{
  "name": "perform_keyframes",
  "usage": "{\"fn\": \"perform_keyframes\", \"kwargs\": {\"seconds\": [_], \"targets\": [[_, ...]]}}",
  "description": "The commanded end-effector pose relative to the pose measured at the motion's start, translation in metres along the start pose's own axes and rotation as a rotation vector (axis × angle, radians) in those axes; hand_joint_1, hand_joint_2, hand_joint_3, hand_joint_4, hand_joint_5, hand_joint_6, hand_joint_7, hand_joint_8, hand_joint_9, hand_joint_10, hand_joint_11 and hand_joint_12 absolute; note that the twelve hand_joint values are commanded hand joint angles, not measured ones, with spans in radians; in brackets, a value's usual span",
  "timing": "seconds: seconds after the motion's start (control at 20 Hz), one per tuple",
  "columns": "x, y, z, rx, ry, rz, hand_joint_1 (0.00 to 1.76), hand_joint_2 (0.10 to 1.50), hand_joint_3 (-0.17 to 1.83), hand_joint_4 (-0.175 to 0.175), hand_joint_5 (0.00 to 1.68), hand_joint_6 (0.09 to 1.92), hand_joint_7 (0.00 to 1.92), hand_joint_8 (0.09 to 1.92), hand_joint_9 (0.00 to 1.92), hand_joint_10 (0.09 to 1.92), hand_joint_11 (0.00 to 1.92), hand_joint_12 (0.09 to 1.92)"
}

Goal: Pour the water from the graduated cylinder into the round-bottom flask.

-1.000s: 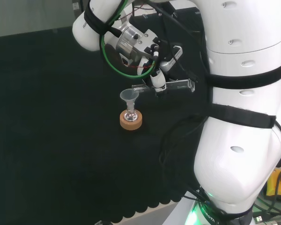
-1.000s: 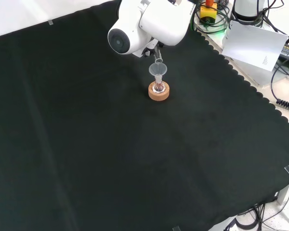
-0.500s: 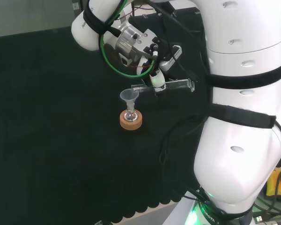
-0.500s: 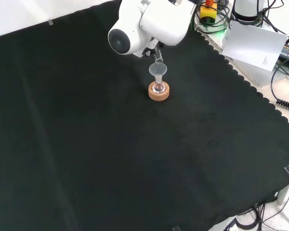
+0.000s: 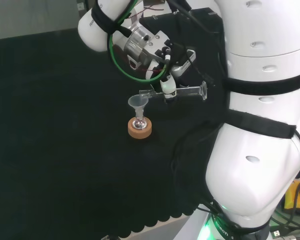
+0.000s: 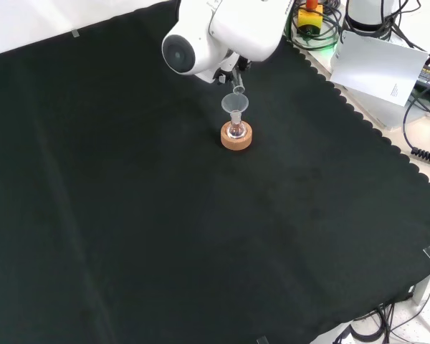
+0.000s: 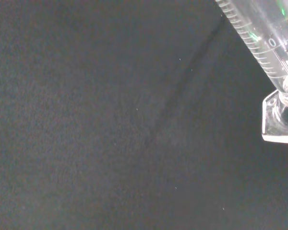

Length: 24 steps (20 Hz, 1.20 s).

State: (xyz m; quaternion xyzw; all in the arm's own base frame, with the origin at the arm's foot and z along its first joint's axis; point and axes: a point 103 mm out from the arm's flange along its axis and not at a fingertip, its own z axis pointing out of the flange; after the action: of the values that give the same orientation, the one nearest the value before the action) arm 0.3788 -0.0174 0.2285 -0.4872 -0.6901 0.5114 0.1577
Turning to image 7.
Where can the black bench cloth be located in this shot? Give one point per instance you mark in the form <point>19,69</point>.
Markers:
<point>98,119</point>

